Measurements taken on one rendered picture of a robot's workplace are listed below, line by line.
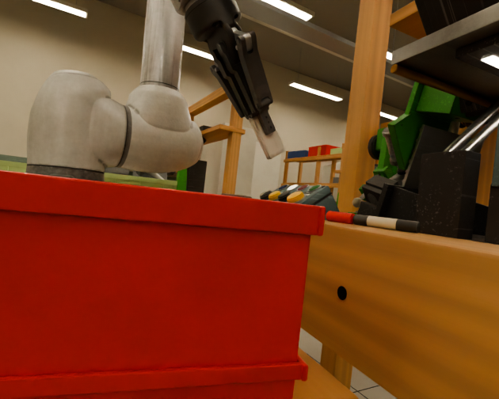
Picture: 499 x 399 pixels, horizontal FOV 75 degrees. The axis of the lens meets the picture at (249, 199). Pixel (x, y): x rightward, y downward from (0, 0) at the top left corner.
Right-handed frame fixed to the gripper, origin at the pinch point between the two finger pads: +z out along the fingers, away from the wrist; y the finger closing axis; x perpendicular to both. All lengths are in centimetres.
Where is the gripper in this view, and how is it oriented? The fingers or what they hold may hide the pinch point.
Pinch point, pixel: (267, 134)
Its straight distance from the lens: 51.4
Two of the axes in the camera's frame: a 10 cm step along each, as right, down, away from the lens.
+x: 8.1, -4.9, 3.4
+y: 4.1, 0.4, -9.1
